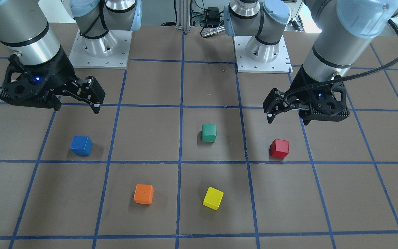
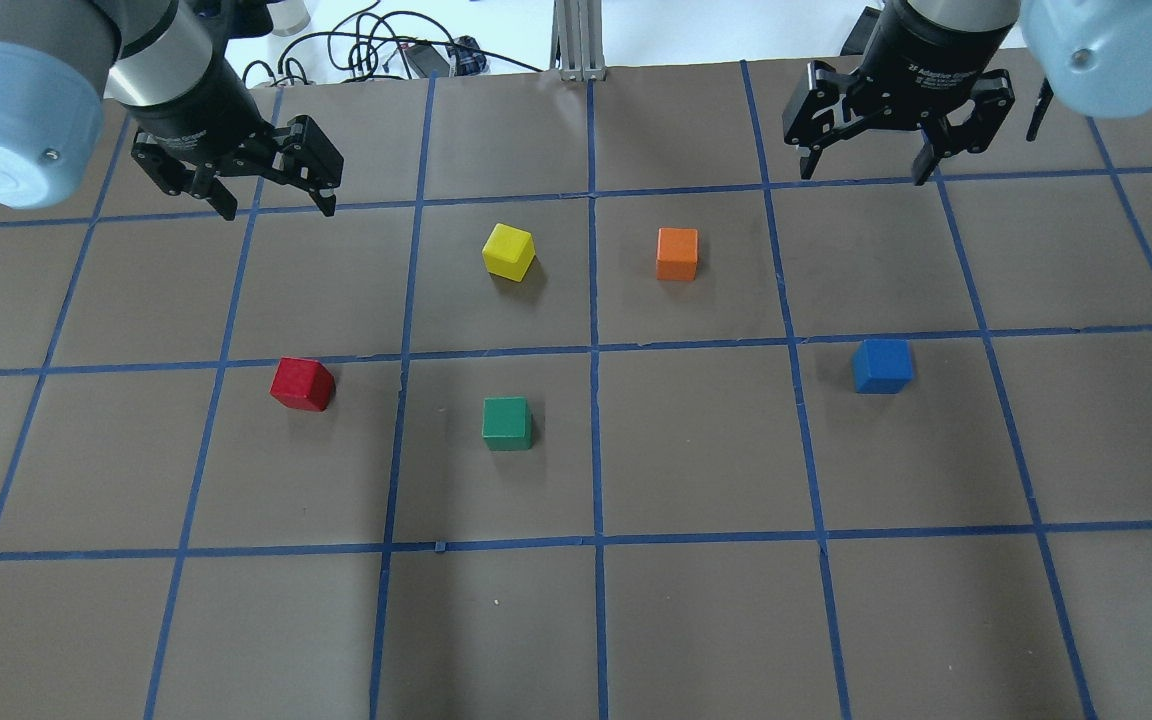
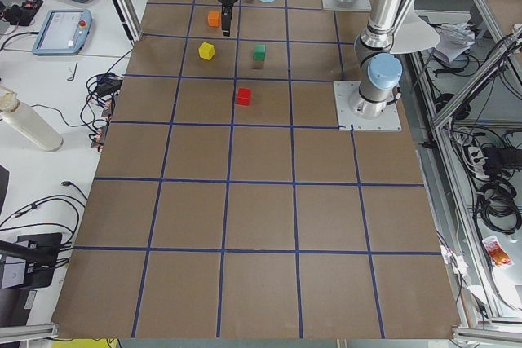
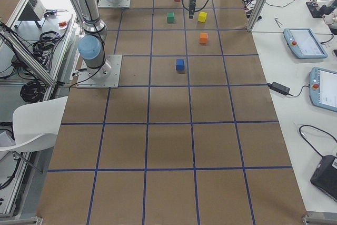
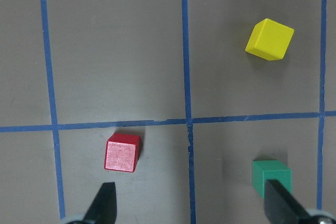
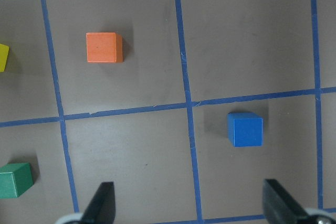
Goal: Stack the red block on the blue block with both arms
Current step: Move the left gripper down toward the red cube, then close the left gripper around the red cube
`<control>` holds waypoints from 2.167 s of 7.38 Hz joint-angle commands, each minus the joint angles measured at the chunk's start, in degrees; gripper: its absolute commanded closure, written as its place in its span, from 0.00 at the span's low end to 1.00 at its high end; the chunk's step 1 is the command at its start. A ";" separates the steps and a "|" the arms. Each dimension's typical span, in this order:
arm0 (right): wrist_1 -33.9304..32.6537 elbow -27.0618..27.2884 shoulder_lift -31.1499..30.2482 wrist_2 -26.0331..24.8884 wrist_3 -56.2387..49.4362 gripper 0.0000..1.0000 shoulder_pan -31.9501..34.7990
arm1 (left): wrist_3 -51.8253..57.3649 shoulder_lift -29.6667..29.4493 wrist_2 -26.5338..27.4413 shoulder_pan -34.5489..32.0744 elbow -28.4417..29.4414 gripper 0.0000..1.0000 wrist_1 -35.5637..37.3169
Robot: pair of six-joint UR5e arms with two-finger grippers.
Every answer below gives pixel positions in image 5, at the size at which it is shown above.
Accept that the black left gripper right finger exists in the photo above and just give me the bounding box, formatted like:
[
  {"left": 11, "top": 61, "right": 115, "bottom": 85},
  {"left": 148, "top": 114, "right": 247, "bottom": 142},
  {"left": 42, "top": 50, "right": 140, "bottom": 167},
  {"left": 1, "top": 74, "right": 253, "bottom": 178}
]
[{"left": 264, "top": 179, "right": 315, "bottom": 224}]

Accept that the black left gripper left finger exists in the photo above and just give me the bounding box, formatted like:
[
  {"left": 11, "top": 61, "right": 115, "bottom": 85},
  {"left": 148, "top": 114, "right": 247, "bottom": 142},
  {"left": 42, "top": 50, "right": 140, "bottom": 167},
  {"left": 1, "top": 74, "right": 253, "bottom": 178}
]
[{"left": 82, "top": 182, "right": 117, "bottom": 223}]

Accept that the red wooden block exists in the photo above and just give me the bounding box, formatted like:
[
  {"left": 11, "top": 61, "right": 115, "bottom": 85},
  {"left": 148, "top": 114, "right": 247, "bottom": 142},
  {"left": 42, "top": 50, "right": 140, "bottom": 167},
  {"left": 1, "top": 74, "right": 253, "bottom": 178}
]
[{"left": 104, "top": 133, "right": 142, "bottom": 173}]

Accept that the green wooden block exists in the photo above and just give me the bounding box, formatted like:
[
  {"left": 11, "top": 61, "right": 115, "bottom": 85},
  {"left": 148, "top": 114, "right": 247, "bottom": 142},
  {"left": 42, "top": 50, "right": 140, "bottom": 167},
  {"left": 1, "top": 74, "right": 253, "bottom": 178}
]
[{"left": 252, "top": 160, "right": 292, "bottom": 199}]

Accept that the yellow wooden block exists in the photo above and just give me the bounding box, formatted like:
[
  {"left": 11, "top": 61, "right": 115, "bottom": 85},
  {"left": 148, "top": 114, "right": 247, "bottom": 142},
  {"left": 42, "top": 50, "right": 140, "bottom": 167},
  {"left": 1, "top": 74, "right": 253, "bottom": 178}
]
[{"left": 245, "top": 18, "right": 295, "bottom": 61}]

